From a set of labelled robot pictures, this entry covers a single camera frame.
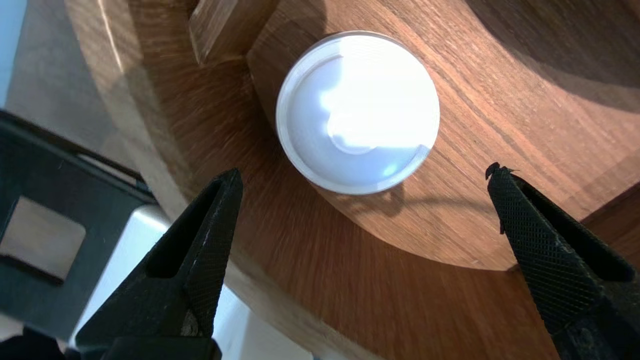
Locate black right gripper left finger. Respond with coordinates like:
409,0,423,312
75,168,244,360

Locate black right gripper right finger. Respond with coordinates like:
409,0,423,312
485,162,640,360

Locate curved front wooden drawer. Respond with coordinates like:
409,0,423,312
65,0,640,360

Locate white round puck device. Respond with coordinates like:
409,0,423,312
275,31,441,196

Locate silver grey robot base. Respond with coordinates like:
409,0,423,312
0,110,321,360

